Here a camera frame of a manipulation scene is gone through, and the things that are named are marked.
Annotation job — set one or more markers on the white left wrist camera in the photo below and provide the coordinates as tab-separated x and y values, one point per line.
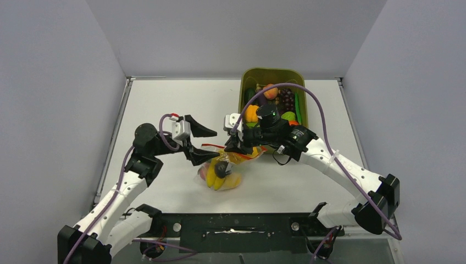
181	128

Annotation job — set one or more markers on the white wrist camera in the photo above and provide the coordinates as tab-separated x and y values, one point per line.
232	126
181	128

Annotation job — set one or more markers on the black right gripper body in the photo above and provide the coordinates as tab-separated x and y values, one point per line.
256	136

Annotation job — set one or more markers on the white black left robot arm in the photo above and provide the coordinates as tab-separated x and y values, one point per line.
101	234

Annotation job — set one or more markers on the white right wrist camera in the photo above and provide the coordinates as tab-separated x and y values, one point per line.
232	126

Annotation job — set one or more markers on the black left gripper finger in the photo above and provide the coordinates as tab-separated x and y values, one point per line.
198	130
199	156

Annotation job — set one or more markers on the dark green toy avocado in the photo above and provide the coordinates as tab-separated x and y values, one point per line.
248	94

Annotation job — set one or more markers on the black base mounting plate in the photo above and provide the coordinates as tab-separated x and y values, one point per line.
240	232

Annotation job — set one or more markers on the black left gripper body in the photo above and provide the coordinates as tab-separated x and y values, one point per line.
187	144

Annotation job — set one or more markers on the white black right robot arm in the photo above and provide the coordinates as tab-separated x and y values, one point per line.
376	198

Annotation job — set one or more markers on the dark purple toy grapes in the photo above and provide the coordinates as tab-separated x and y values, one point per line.
286	100

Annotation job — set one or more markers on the orange toy bell pepper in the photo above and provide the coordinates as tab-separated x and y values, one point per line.
250	115

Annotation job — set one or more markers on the orange pink toy peach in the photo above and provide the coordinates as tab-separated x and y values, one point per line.
270	92

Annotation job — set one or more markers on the lime green toy fruit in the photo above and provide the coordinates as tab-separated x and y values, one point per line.
290	116

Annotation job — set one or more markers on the clear zip bag orange zipper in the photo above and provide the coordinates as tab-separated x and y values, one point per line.
235	158

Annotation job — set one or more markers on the black toy fruit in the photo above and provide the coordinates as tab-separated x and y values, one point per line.
222	169

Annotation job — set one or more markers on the olive green plastic bin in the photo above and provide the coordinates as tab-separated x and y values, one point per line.
259	77

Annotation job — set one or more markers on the long green toy bean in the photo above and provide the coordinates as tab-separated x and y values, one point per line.
297	109

